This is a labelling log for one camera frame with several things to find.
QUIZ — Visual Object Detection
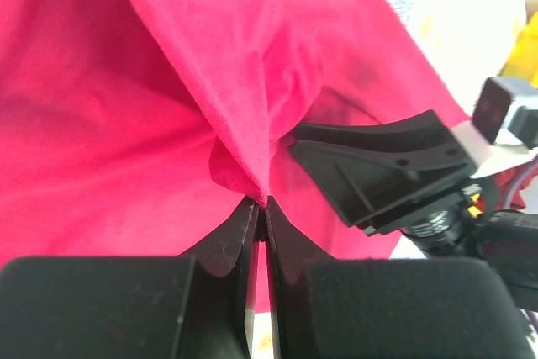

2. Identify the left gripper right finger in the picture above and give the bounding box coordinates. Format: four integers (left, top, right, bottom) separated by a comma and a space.
265, 199, 534, 358

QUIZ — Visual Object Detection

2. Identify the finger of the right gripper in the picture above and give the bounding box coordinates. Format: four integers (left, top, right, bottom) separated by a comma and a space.
289, 110, 476, 236

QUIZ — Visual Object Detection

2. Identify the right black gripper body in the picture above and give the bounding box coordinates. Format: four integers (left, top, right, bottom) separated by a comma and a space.
401, 177, 537, 312

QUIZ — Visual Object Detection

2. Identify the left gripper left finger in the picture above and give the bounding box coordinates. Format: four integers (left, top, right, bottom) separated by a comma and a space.
1, 198, 259, 358

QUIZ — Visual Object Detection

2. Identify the magenta pink t-shirt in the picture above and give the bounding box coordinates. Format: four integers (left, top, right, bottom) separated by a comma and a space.
1, 0, 467, 262

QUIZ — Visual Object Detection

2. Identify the yellow plastic bin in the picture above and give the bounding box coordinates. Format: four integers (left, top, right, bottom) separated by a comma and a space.
501, 12, 538, 87

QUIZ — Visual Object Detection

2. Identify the floral patterned table mat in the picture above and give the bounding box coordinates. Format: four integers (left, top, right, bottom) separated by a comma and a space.
243, 0, 538, 359

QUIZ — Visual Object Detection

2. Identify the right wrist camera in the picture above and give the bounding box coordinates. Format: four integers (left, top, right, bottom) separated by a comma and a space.
451, 77, 538, 179

